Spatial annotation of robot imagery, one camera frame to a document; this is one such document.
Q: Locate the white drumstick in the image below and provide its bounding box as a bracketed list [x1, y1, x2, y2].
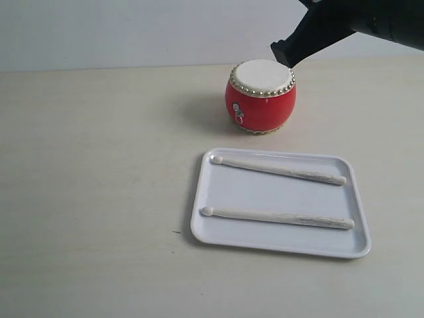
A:
[200, 207, 355, 230]
[210, 155, 347, 186]

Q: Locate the small red drum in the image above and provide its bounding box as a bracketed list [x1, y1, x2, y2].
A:
[225, 59, 297, 134]

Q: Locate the white rectangular plastic tray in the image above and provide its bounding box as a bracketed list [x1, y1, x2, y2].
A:
[190, 148, 371, 258]

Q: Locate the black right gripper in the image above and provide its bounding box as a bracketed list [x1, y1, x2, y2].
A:
[270, 0, 423, 68]

